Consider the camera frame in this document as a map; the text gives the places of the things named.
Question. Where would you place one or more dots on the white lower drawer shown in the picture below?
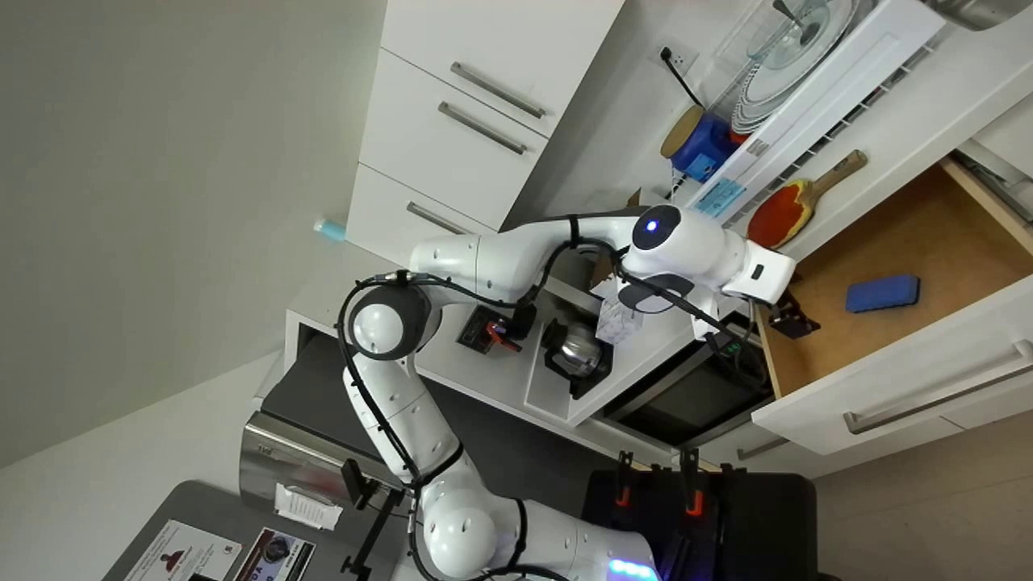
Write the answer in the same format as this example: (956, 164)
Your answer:
(794, 457)

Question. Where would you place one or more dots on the white plate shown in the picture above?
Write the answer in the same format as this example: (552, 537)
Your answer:
(794, 54)

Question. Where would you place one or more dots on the white dish rack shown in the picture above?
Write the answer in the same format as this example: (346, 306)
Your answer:
(819, 106)

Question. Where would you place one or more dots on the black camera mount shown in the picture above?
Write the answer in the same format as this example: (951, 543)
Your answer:
(356, 478)

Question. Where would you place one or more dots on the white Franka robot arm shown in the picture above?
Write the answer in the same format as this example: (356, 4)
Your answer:
(472, 262)

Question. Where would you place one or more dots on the grey metal table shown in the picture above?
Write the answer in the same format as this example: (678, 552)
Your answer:
(215, 504)

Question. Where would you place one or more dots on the red ping pong paddle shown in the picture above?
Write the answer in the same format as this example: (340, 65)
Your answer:
(780, 213)

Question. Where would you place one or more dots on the dark printed card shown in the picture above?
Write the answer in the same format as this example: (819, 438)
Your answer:
(275, 552)

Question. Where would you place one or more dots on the wooden drawer with white front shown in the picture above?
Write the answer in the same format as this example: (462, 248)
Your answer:
(916, 237)

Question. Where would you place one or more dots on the teal tape piece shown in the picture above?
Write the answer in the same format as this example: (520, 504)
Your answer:
(330, 229)

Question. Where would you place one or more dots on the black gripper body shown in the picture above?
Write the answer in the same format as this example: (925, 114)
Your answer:
(786, 306)

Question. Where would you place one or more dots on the white printed card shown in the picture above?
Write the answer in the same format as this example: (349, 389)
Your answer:
(181, 552)

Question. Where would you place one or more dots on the stainless steel sink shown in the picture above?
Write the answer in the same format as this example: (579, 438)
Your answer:
(980, 11)

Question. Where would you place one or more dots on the stainless steel bin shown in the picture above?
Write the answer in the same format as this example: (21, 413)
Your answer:
(278, 457)

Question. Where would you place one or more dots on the black steel coffee machine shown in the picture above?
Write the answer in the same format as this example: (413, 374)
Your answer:
(581, 350)

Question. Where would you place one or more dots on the blue sponge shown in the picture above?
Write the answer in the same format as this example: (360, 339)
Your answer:
(883, 295)

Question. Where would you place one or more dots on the white tissue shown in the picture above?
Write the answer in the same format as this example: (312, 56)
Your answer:
(309, 509)

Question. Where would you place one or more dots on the printed paper sheet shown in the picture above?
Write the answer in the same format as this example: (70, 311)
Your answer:
(622, 323)

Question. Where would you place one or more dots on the white sink base cabinet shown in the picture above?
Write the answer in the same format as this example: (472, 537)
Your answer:
(1010, 131)

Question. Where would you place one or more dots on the black built-in oven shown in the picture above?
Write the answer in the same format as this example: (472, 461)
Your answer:
(678, 404)

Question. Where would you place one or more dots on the orange black clamp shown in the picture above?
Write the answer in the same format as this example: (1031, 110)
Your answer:
(696, 504)
(622, 495)

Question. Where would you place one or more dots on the blue jar with cork lid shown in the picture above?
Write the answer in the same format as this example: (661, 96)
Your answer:
(705, 149)

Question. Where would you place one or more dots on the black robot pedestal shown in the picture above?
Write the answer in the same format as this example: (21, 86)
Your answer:
(752, 527)

